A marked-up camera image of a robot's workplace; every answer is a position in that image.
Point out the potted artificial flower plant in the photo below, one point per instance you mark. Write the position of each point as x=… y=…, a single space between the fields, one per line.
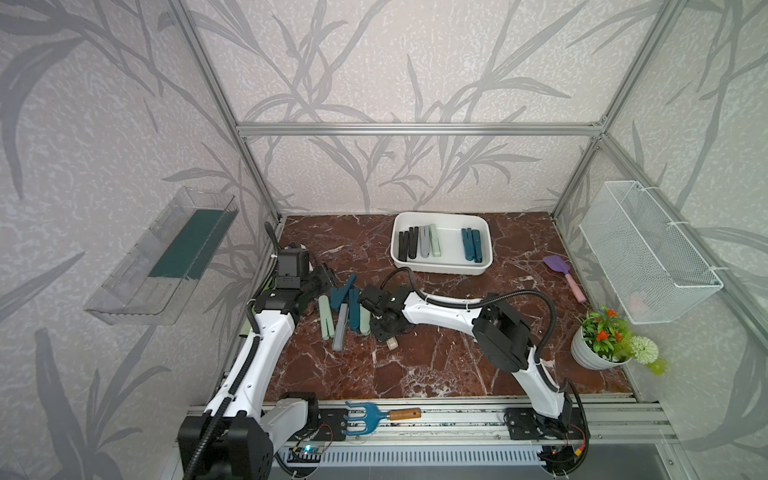
x=604 y=341

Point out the green gardening glove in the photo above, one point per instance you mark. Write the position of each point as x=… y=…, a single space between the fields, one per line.
x=245 y=329

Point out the grey-blue pruning pliers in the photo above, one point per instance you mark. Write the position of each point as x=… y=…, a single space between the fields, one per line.
x=424 y=241

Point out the open teal pruning pliers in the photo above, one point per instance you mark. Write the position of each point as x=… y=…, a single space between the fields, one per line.
x=338 y=295

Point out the white wire mesh basket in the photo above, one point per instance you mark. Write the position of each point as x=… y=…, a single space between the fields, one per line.
x=656 y=272

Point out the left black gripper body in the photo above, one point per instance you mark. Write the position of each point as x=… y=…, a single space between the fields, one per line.
x=316 y=281

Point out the mint pruning pliers upright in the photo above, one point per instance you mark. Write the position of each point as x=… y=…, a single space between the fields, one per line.
x=365 y=318

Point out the clear plastic wall shelf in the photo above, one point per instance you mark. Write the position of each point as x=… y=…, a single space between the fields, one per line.
x=153 y=283

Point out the mint pruning pliers left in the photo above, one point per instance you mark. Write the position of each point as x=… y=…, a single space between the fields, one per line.
x=326 y=318

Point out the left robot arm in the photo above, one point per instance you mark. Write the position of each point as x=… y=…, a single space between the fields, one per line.
x=235 y=438

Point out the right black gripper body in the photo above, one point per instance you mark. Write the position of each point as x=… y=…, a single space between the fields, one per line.
x=381 y=333

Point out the grey pruning pliers left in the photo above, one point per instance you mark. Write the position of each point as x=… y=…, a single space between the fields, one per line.
x=341 y=327

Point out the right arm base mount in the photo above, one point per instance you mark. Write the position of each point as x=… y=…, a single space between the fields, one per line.
x=526 y=424

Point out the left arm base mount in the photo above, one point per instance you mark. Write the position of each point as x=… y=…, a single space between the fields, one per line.
x=330 y=426

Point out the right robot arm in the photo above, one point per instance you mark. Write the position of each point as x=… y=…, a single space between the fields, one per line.
x=503 y=335

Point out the blue garden hand fork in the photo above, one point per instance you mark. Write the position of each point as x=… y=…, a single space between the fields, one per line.
x=372 y=415

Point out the mint pruning pliers diagonal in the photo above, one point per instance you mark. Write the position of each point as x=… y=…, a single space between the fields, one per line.
x=434 y=241

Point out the purple pink silicone spatula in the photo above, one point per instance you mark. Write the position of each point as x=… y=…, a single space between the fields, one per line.
x=559 y=265

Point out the white rectangular storage box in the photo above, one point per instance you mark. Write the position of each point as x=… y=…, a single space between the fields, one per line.
x=448 y=232

